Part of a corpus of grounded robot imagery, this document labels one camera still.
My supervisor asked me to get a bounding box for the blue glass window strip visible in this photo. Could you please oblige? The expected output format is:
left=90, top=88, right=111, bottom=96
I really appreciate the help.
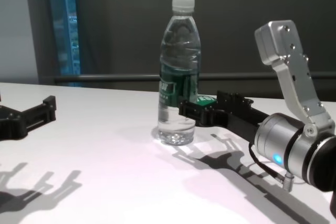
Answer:
left=48, top=0, right=82, bottom=76

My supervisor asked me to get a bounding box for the grey handrail bar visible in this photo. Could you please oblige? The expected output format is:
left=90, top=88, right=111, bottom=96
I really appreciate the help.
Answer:
left=54, top=73, right=336, bottom=83

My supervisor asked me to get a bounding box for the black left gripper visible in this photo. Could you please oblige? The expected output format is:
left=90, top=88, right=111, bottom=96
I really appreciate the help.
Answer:
left=0, top=95, right=57, bottom=142

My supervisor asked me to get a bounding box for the clear water bottle green label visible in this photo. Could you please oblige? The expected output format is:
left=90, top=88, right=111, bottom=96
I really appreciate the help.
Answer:
left=157, top=0, right=202, bottom=146

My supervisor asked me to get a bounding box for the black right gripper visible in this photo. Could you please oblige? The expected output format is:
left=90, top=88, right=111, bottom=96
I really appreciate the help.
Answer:
left=178, top=90, right=271, bottom=147

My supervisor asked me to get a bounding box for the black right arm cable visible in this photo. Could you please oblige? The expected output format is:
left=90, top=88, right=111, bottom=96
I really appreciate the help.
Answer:
left=248, top=144, right=296, bottom=190

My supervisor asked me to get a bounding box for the green YES button black base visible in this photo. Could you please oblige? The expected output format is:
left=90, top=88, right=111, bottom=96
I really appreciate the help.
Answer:
left=195, top=94, right=218, bottom=108

